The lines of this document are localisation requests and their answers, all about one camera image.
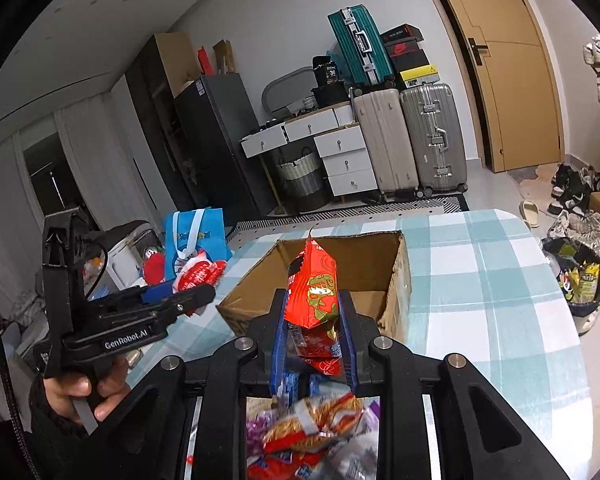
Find white drawer desk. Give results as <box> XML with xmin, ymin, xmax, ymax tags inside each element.
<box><xmin>240</xmin><ymin>102</ymin><xmax>379</xmax><ymax>197</ymax></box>

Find beige suitcase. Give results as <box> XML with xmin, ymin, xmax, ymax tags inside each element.
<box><xmin>353</xmin><ymin>89</ymin><xmax>420</xmax><ymax>193</ymax></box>

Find black trash bin with bags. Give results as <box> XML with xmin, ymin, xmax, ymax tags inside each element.
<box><xmin>542</xmin><ymin>237</ymin><xmax>600</xmax><ymax>318</ymax></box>

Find SF cardboard box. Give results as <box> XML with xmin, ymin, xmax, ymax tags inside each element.
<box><xmin>216</xmin><ymin>231</ymin><xmax>411</xmax><ymax>342</ymax></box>

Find left hand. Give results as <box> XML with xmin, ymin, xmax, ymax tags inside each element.
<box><xmin>43</xmin><ymin>356</ymin><xmax>131</xmax><ymax>425</ymax></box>

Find stacked shoe boxes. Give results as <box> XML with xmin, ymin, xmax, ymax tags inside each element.
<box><xmin>381</xmin><ymin>24</ymin><xmax>440</xmax><ymax>88</ymax></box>

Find teal suitcase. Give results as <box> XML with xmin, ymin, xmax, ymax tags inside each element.
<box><xmin>328</xmin><ymin>4</ymin><xmax>395</xmax><ymax>87</ymax></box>

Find striped laundry basket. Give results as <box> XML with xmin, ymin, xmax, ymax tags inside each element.
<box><xmin>276</xmin><ymin>148</ymin><xmax>330</xmax><ymax>214</ymax></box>

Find red green snack packet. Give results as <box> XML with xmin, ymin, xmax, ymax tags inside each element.
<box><xmin>285</xmin><ymin>236</ymin><xmax>341</xmax><ymax>376</ymax></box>

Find orange noodle snack packet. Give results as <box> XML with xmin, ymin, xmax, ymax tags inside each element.
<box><xmin>262</xmin><ymin>392</ymin><xmax>365</xmax><ymax>454</ymax></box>

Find dark refrigerator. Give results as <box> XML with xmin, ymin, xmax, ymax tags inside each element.
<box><xmin>175</xmin><ymin>74</ymin><xmax>276</xmax><ymax>226</ymax></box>

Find wooden door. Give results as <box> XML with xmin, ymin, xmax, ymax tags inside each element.
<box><xmin>446</xmin><ymin>0</ymin><xmax>563</xmax><ymax>172</ymax></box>

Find grey oval mirror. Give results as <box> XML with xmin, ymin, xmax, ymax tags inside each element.
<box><xmin>261</xmin><ymin>66</ymin><xmax>316</xmax><ymax>119</ymax></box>

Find blue Doraemon tote bag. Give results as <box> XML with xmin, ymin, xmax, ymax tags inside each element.
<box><xmin>164</xmin><ymin>208</ymin><xmax>231</xmax><ymax>281</ymax></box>

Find silver suitcase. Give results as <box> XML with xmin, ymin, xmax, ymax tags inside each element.
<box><xmin>400</xmin><ymin>82</ymin><xmax>467</xmax><ymax>195</ymax></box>

